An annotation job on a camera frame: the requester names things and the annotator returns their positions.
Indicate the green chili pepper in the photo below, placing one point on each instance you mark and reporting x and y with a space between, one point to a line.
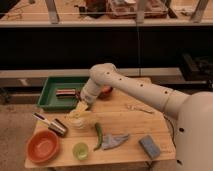
99 132

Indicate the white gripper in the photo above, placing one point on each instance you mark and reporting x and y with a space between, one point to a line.
89 94

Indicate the blue sponge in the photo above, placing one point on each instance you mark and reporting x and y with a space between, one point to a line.
150 147

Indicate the grey crumpled cloth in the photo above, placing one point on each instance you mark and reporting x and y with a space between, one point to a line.
110 141

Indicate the metal fork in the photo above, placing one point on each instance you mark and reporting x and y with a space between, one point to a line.
131 107

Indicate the green plastic cup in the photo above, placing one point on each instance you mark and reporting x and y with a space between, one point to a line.
80 151

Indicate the green plastic tray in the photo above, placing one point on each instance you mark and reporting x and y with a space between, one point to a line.
48 100

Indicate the dark red bowl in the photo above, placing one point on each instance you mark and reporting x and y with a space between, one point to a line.
102 96

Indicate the orange fruit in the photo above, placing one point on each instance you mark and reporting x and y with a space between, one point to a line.
106 89

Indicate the metal spatula tool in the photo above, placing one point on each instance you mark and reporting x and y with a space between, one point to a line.
55 125

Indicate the dark striped bar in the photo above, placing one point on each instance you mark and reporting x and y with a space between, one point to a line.
65 92

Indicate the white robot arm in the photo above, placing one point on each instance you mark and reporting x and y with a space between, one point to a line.
194 142

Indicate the orange bowl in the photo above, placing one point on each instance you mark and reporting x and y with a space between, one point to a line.
42 146

